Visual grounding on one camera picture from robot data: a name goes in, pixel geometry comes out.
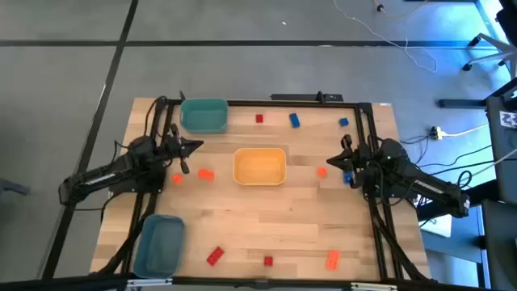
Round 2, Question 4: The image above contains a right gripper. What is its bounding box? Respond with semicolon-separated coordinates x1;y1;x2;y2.
326;134;371;189

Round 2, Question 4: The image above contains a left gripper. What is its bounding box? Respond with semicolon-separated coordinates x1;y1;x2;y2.
161;123;204;175

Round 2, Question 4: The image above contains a teal plastic bin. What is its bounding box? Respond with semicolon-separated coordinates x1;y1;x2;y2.
179;98;229;134

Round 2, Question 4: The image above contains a yellow plastic bin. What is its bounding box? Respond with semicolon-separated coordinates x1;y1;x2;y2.
233;147;288;187

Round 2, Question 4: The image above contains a blue-grey plastic bin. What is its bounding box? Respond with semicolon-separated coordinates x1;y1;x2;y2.
132;213;187;280

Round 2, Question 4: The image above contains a long red block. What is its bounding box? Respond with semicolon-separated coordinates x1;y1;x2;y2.
205;246;226;267

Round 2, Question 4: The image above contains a white paper sheet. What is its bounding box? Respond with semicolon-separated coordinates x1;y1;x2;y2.
419;213;453;238

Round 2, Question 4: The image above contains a black diagonal beam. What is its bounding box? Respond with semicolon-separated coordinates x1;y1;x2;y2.
468;179;498;203

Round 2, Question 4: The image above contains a black stand foot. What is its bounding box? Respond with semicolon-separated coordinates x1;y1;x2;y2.
438;98;488;109

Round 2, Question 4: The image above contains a grey cabinet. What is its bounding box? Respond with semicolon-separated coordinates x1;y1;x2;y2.
484;76;517;203
480;199;517;291

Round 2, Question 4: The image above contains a white fiducial tag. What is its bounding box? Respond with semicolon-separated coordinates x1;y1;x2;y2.
499;110;517;129

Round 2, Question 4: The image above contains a grey chair leg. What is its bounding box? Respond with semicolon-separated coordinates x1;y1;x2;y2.
0;177;32;197

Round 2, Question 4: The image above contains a black crossbeam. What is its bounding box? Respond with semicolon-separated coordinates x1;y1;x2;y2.
0;272;517;291

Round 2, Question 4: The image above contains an office chair with white base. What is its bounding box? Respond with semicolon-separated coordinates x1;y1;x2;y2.
461;0;517;78

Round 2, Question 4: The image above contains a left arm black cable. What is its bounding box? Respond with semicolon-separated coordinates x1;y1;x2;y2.
144;95;169;141

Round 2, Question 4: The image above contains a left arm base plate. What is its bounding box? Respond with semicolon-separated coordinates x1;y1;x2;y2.
108;177;167;195

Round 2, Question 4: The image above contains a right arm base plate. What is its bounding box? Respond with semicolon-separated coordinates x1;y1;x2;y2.
360;177;419;201

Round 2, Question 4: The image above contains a black aluminium table frame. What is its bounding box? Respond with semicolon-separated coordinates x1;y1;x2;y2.
95;95;432;289

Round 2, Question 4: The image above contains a black mount bar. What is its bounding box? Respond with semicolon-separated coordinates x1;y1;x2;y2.
270;93;344;103

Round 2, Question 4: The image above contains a silver frame bracket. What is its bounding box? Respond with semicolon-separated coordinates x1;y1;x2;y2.
350;281;398;291
126;277;174;288

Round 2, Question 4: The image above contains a white floor cable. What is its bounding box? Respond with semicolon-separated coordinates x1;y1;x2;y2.
333;0;439;74

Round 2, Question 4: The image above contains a yellow cable with black plug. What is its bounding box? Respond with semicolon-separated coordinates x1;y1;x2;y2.
373;0;429;19

